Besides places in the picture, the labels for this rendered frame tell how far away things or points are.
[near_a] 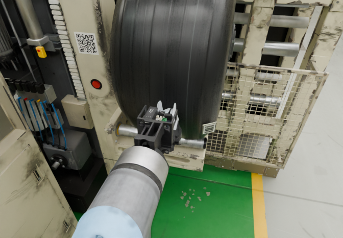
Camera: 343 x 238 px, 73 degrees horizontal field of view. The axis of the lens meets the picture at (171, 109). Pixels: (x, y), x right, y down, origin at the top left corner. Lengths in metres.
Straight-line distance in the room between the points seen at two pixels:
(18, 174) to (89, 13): 0.67
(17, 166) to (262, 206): 1.49
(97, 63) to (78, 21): 0.15
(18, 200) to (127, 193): 0.85
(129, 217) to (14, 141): 0.79
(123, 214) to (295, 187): 1.81
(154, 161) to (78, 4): 0.57
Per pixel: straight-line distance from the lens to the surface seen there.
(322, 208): 2.03
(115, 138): 0.93
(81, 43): 0.86
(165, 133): 0.46
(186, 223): 1.70
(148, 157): 0.38
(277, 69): 1.22
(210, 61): 0.55
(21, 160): 1.09
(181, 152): 0.88
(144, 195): 0.35
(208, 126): 0.66
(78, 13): 0.83
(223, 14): 0.59
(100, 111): 1.00
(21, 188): 1.14
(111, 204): 0.33
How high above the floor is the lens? 1.53
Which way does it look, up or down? 38 degrees down
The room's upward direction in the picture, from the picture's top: straight up
